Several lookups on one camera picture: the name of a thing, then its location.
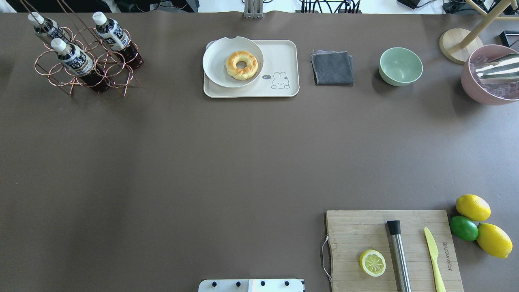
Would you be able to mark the wooden stand with base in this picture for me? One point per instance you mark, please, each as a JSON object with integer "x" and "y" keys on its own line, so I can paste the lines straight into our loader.
{"x": 457, "y": 44}

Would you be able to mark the green lime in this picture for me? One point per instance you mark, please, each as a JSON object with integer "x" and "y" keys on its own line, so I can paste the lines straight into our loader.
{"x": 464, "y": 228}

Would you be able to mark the pink bowl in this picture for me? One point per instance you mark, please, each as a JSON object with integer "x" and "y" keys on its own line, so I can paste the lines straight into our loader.
{"x": 470, "y": 84}

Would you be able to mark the clear ice cubes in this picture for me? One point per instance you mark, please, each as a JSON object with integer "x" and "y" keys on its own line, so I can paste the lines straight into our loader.
{"x": 505, "y": 90}

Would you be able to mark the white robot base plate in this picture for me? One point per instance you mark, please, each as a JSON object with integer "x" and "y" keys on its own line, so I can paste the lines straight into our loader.
{"x": 252, "y": 285}

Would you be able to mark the half lemon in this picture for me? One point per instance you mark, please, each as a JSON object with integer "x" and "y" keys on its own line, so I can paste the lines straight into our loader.
{"x": 372, "y": 263}

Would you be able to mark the cream tray with bunny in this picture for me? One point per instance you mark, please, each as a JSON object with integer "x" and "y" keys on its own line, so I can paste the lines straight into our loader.
{"x": 279, "y": 76}

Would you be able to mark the yellow glazed donut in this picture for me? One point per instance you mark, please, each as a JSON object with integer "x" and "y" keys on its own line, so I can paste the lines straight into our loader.
{"x": 241, "y": 65}

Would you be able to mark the copper wire bottle rack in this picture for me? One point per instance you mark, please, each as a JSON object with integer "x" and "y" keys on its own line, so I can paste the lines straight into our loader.
{"x": 114, "y": 73}

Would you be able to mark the wooden cutting board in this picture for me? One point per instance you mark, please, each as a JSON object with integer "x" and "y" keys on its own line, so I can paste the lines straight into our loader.
{"x": 351, "y": 232}

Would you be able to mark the tea bottle in rack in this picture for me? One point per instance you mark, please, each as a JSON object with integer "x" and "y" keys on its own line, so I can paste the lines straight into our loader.
{"x": 81, "y": 65}
{"x": 47, "y": 29}

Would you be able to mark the yellow plastic knife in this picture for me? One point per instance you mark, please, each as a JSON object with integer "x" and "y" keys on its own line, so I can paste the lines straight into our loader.
{"x": 434, "y": 254}

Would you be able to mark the metal ice scoop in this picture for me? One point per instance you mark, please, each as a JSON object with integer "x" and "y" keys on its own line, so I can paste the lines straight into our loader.
{"x": 501, "y": 70}

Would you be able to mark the yellow lemon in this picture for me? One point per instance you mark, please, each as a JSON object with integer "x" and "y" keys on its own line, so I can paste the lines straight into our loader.
{"x": 493, "y": 240}
{"x": 473, "y": 207}

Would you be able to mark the white round plate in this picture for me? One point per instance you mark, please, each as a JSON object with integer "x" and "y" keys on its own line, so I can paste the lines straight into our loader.
{"x": 217, "y": 53}

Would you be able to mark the grey folded cloth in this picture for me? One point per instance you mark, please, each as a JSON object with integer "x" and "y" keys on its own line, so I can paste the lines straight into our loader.
{"x": 332, "y": 67}

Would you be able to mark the tea bottle white cap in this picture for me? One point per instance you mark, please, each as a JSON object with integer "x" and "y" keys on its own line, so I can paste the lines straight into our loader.
{"x": 117, "y": 40}

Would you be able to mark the mint green bowl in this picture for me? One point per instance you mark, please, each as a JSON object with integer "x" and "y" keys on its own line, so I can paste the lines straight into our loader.
{"x": 400, "y": 66}

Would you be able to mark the steel muddler black tip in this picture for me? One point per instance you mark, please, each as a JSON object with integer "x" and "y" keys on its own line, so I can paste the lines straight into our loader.
{"x": 402, "y": 275}

